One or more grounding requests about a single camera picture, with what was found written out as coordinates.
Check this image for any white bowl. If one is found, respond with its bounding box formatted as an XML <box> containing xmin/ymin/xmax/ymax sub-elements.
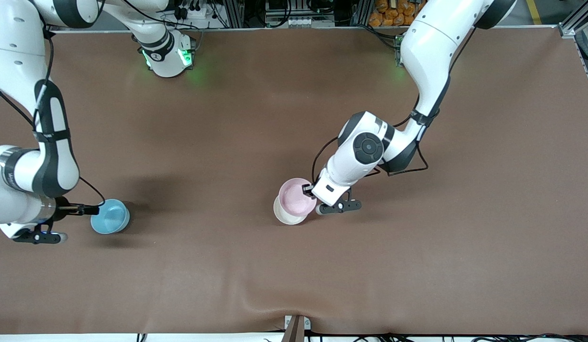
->
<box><xmin>273</xmin><ymin>195</ymin><xmax>310</xmax><ymax>225</ymax></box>

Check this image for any light pink bowl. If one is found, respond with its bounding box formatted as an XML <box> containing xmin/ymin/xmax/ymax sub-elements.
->
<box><xmin>278</xmin><ymin>178</ymin><xmax>318</xmax><ymax>217</ymax></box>

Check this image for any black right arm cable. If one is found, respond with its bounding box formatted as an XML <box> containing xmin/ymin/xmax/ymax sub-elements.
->
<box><xmin>32</xmin><ymin>24</ymin><xmax>106</xmax><ymax>206</ymax></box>

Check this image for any aluminium frame profile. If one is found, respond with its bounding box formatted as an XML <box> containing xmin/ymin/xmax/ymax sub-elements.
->
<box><xmin>351</xmin><ymin>0</ymin><xmax>373</xmax><ymax>27</ymax></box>
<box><xmin>223</xmin><ymin>0</ymin><xmax>245</xmax><ymax>28</ymax></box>
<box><xmin>558</xmin><ymin>0</ymin><xmax>588</xmax><ymax>38</ymax></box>

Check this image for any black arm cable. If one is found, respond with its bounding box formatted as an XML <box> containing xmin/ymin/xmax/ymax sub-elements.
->
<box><xmin>32</xmin><ymin>24</ymin><xmax>106</xmax><ymax>206</ymax></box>
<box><xmin>312</xmin><ymin>28</ymin><xmax>476</xmax><ymax>190</ymax></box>

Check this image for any light blue bowl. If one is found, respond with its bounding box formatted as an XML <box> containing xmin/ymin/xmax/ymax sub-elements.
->
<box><xmin>90</xmin><ymin>199</ymin><xmax>131</xmax><ymax>235</ymax></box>

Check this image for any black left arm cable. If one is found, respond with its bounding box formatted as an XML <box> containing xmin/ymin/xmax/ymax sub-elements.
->
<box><xmin>312</xmin><ymin>28</ymin><xmax>476</xmax><ymax>190</ymax></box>

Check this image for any bag of orange items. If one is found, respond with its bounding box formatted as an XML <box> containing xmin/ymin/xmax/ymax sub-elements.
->
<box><xmin>369</xmin><ymin>0</ymin><xmax>425</xmax><ymax>28</ymax></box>

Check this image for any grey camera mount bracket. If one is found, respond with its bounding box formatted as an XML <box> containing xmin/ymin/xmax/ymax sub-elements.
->
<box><xmin>284</xmin><ymin>314</ymin><xmax>312</xmax><ymax>342</ymax></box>

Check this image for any white socket block with plugs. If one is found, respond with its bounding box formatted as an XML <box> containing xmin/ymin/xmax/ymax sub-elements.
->
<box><xmin>173</xmin><ymin>0</ymin><xmax>210</xmax><ymax>20</ymax></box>

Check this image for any brown table mat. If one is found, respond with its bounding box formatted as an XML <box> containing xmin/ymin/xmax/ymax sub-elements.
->
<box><xmin>0</xmin><ymin>26</ymin><xmax>588</xmax><ymax>335</ymax></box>

